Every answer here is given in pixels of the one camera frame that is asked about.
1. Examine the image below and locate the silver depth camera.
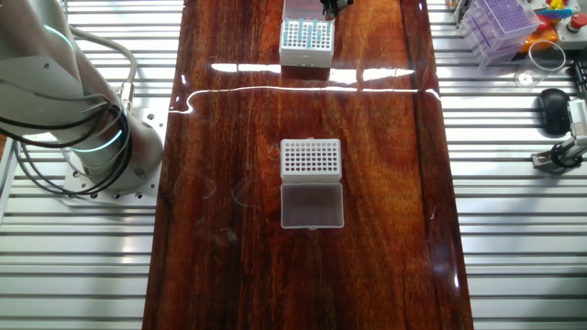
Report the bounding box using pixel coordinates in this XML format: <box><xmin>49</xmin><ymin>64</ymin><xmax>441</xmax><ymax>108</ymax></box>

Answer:
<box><xmin>566</xmin><ymin>97</ymin><xmax>587</xmax><ymax>138</ymax></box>

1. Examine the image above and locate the colourful plastic toy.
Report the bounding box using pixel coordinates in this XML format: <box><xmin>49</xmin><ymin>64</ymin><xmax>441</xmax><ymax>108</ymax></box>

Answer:
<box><xmin>536</xmin><ymin>0</ymin><xmax>574</xmax><ymax>22</ymax></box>

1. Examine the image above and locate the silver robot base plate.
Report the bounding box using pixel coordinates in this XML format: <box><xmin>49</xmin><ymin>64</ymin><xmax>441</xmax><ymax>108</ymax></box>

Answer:
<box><xmin>61</xmin><ymin>107</ymin><xmax>169</xmax><ymax>207</ymax></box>

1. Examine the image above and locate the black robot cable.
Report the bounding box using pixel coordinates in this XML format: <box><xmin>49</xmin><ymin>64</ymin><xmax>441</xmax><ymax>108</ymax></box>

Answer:
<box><xmin>0</xmin><ymin>93</ymin><xmax>135</xmax><ymax>198</ymax></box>

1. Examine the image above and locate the clear plastic cup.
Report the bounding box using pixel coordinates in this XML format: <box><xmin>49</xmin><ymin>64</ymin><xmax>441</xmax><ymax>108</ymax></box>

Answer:
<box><xmin>512</xmin><ymin>39</ymin><xmax>568</xmax><ymax>89</ymax></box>

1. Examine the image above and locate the black keyboard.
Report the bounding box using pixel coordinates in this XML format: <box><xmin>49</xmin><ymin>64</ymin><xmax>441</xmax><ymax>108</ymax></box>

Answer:
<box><xmin>572</xmin><ymin>59</ymin><xmax>587</xmax><ymax>100</ymax></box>

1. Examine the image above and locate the glossy wooden board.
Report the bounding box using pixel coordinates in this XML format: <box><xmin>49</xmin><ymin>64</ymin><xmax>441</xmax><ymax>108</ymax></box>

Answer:
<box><xmin>141</xmin><ymin>0</ymin><xmax>474</xmax><ymax>330</ymax></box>

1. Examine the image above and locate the white hinged pipette tip box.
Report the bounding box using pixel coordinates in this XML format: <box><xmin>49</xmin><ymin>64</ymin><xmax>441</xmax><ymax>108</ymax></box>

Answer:
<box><xmin>279</xmin><ymin>137</ymin><xmax>345</xmax><ymax>230</ymax></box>
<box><xmin>278</xmin><ymin>0</ymin><xmax>336</xmax><ymax>69</ymax></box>

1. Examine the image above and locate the red emergency stop button box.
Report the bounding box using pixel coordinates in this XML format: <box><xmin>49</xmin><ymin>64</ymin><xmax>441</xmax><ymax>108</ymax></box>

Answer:
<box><xmin>552</xmin><ymin>12</ymin><xmax>587</xmax><ymax>50</ymax></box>

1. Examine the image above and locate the grey cable with metal connector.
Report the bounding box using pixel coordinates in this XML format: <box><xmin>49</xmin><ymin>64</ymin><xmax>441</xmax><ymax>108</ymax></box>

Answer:
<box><xmin>68</xmin><ymin>25</ymin><xmax>139</xmax><ymax>114</ymax></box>

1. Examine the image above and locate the black computer mouse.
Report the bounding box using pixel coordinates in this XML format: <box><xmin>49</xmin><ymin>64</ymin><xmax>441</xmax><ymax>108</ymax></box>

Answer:
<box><xmin>537</xmin><ymin>87</ymin><xmax>572</xmax><ymax>138</ymax></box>

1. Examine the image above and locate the purple pipette tip box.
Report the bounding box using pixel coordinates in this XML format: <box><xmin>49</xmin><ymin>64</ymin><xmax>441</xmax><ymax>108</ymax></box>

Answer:
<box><xmin>458</xmin><ymin>0</ymin><xmax>541</xmax><ymax>70</ymax></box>

